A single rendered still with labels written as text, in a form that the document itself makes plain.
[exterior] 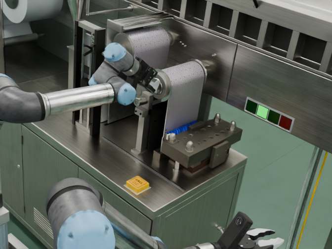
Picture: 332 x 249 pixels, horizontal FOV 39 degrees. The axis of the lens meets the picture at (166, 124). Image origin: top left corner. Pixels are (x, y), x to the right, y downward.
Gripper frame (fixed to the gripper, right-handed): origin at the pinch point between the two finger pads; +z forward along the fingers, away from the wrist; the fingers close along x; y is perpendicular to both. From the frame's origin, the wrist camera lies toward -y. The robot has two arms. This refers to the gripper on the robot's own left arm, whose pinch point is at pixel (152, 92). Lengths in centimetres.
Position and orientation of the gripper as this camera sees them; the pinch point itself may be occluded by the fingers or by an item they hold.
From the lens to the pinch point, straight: 204.8
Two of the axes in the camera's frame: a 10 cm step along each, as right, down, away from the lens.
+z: 4.5, 3.4, 8.2
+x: -7.2, -4.1, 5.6
